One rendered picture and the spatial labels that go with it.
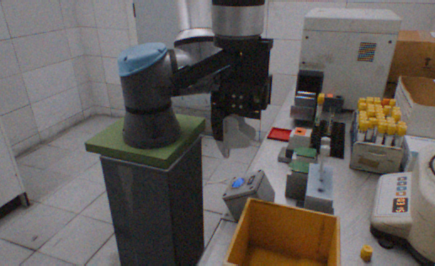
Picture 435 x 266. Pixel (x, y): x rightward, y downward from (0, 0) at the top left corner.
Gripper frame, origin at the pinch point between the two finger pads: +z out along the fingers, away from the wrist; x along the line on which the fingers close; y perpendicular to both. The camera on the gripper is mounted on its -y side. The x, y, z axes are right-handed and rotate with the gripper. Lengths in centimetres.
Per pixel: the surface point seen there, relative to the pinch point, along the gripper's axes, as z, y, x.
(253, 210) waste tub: 4.8, 8.1, -8.1
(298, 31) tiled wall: 7, -13, 193
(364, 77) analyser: 1, 25, 61
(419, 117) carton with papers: 1.1, 35.9, 32.2
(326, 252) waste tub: 9.5, 19.6, -7.7
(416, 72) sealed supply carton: 7, 47, 98
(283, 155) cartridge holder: 11.3, 8.0, 21.8
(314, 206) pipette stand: 4.6, 16.7, -4.0
